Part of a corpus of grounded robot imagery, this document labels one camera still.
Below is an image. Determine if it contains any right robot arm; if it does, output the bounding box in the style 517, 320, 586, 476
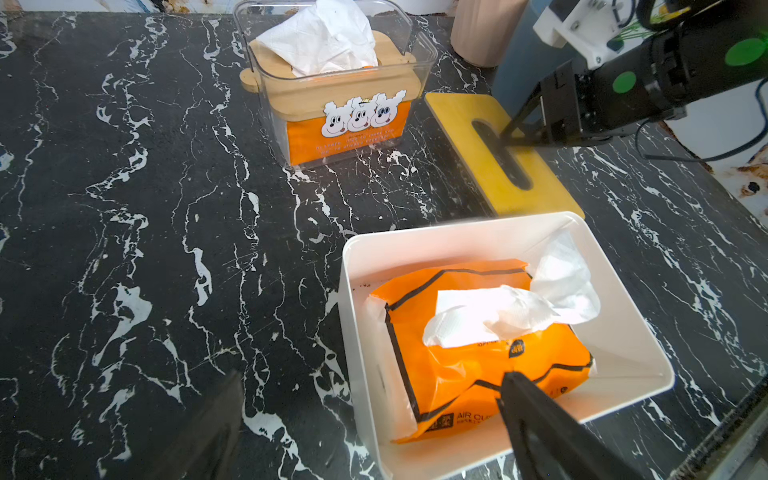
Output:
500, 1, 767, 147

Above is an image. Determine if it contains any light wooden slotted lid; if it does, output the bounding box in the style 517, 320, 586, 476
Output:
248, 30, 429, 122

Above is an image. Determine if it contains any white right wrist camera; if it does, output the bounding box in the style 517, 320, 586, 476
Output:
533, 0, 644, 70

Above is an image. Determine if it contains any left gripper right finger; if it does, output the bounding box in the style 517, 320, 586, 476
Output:
497, 372, 641, 479

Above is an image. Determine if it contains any white rectangular tissue box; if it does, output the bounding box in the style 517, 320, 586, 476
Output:
338, 212, 674, 479

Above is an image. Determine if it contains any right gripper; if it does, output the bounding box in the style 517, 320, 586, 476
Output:
500, 20, 690, 148

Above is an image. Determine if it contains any yellow wooden slotted lid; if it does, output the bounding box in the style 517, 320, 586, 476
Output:
425, 92, 585, 218

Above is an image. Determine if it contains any pink plant pot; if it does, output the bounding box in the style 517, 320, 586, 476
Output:
450, 0, 528, 68

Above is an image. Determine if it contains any orange tissue pack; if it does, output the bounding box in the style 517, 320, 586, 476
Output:
241, 1, 417, 168
360, 231, 601, 444

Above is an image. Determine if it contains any clear plastic tissue box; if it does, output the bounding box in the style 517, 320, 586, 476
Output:
234, 1, 437, 169

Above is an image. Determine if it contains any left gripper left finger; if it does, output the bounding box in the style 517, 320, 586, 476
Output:
143, 370, 244, 479

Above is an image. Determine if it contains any blue-grey plant pot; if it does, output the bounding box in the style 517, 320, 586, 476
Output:
491, 0, 579, 118

